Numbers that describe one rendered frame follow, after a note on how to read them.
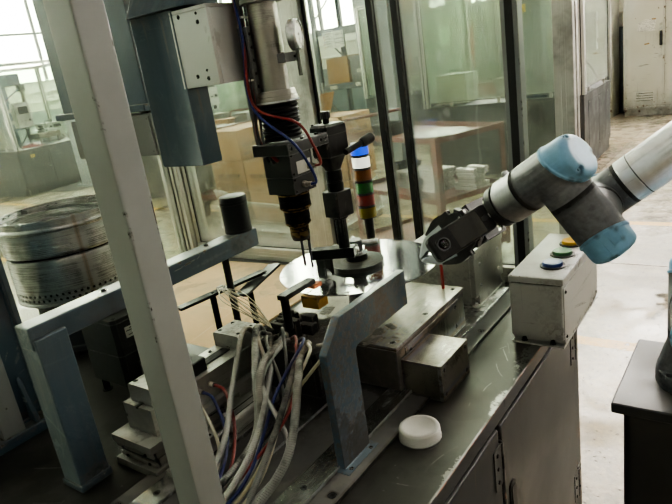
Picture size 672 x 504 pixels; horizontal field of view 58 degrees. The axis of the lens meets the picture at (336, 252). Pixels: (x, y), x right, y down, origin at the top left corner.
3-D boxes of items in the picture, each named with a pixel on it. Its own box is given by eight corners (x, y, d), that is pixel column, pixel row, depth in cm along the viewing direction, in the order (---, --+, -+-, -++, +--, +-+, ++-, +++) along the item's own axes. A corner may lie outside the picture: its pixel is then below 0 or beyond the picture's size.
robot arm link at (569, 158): (593, 187, 84) (553, 140, 84) (534, 223, 93) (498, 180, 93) (610, 165, 89) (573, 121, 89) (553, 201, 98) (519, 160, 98)
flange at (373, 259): (394, 257, 127) (393, 246, 127) (363, 276, 120) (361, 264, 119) (353, 253, 134) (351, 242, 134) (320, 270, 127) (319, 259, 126)
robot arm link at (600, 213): (642, 223, 95) (597, 169, 95) (641, 246, 85) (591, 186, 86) (597, 250, 99) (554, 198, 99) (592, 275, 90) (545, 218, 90)
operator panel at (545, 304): (551, 291, 149) (549, 233, 144) (599, 296, 142) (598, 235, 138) (511, 341, 128) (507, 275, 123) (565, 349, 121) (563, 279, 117)
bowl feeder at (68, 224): (109, 307, 185) (77, 192, 174) (176, 320, 167) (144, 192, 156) (11, 353, 162) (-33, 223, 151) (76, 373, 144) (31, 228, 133)
